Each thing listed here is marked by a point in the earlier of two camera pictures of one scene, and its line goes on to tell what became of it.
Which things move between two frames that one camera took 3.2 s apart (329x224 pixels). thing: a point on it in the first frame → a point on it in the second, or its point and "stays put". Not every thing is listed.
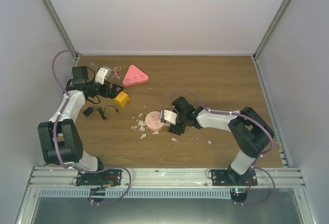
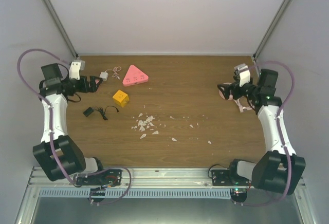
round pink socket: [152, 121] → [221, 94]
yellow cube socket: [122, 98] stays put
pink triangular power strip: [134, 76] stays put
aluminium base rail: [150, 178] stays put
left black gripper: [106, 94] → [85, 88]
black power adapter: [88, 111] stays put
